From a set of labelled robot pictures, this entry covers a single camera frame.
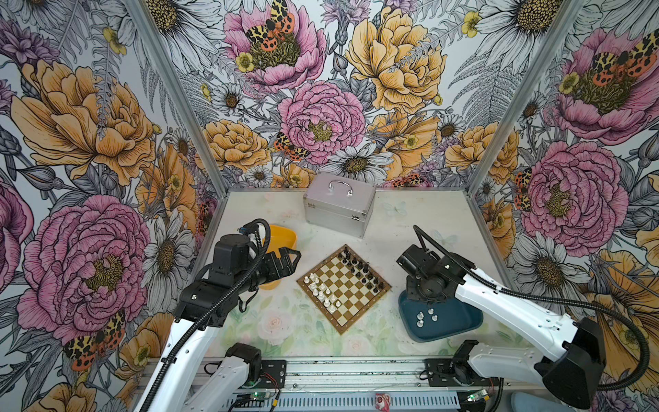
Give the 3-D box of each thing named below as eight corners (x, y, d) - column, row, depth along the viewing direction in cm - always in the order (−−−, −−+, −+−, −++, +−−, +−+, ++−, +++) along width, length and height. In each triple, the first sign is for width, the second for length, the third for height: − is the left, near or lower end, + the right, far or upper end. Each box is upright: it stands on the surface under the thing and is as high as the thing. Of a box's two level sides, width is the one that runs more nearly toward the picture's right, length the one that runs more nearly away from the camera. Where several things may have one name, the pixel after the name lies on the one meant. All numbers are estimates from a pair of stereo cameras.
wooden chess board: (340, 335, 83) (340, 333, 81) (297, 282, 94) (296, 279, 92) (390, 289, 93) (391, 286, 91) (345, 247, 104) (345, 244, 103)
